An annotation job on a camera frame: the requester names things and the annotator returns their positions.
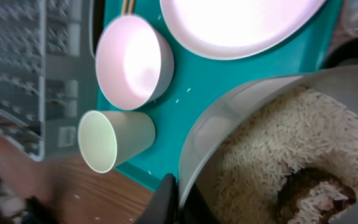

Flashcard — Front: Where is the white rice pile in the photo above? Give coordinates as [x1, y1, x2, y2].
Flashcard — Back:
[212, 86, 358, 223]

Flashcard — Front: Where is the teal serving tray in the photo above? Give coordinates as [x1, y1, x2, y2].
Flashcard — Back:
[116, 0, 342, 191]

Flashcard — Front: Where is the grey dishwasher rack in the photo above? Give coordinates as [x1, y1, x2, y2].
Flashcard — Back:
[0, 0, 105, 162]

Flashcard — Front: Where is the grey bowl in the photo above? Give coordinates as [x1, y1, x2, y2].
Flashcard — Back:
[178, 65, 358, 223]

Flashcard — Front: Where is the left wooden chopstick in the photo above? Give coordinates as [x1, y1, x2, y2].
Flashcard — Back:
[121, 0, 129, 15]

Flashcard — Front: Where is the large white plate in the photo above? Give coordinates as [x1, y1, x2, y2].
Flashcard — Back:
[160, 0, 325, 60]

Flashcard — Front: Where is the wooden chopstick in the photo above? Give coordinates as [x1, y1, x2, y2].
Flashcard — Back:
[121, 0, 129, 15]
[128, 0, 136, 14]

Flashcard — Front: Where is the white paper cup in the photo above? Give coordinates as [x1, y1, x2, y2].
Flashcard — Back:
[78, 110, 156, 174]

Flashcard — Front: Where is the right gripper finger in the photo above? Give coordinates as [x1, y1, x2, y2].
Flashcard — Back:
[134, 173, 178, 224]

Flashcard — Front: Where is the clear plastic bin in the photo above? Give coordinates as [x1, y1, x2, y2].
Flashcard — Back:
[329, 0, 358, 52]

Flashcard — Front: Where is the white shallow bowl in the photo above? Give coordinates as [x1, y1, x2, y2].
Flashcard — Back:
[95, 16, 175, 110]

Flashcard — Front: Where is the right wooden chopstick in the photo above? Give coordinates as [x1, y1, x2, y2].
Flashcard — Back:
[128, 0, 136, 14]

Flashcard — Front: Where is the dark brown food scrap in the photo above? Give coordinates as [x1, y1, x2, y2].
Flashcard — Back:
[275, 167, 357, 223]

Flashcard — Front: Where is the black waste tray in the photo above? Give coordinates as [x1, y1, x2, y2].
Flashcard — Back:
[321, 38, 358, 69]

